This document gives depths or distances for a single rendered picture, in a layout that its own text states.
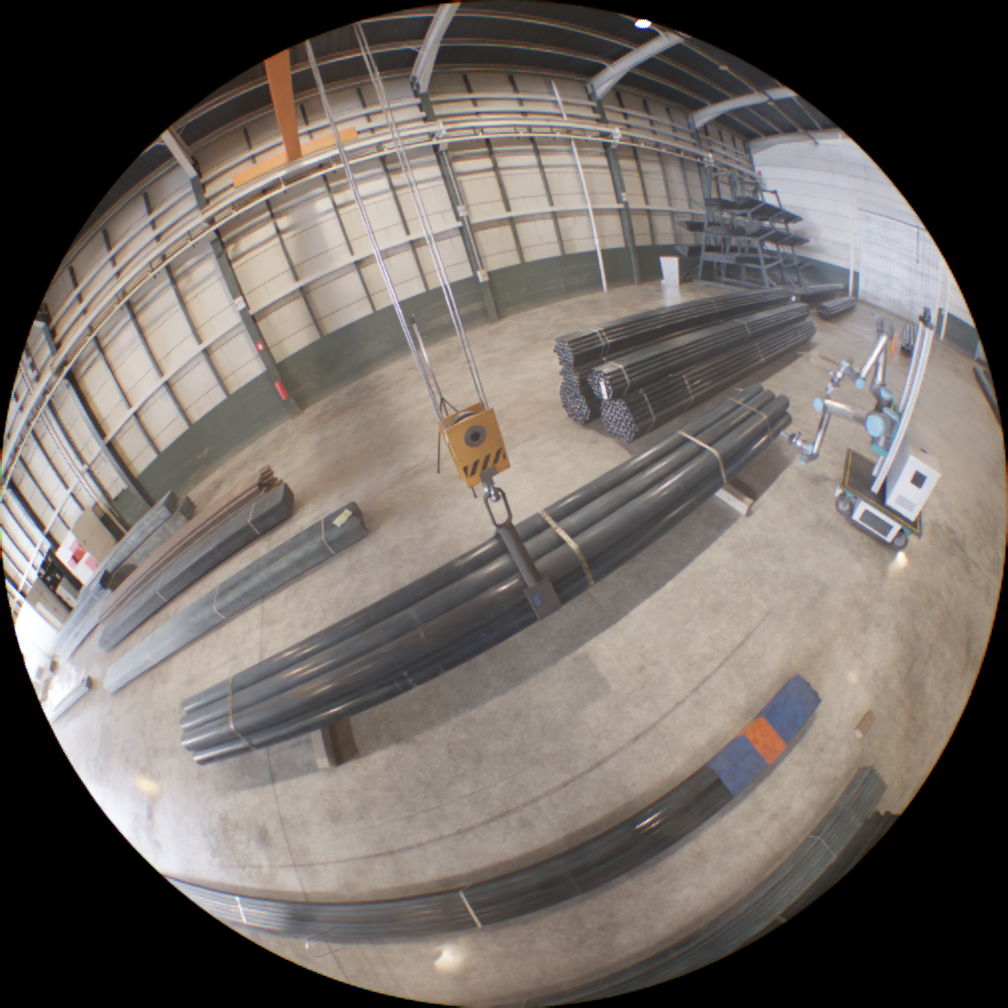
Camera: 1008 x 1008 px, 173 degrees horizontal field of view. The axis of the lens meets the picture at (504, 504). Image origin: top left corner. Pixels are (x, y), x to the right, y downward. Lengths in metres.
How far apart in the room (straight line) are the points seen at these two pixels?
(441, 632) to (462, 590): 0.26
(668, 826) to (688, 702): 0.72
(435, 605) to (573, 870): 1.61
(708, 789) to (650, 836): 0.35
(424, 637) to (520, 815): 1.14
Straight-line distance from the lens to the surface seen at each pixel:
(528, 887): 1.96
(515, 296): 10.42
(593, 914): 2.18
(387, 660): 1.86
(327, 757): 2.51
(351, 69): 11.11
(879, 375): 3.49
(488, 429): 1.33
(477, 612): 1.75
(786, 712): 2.11
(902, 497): 3.28
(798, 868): 2.27
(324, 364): 9.29
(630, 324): 3.80
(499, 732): 2.07
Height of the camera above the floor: 1.98
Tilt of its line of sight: 42 degrees down
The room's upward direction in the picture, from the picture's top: 19 degrees counter-clockwise
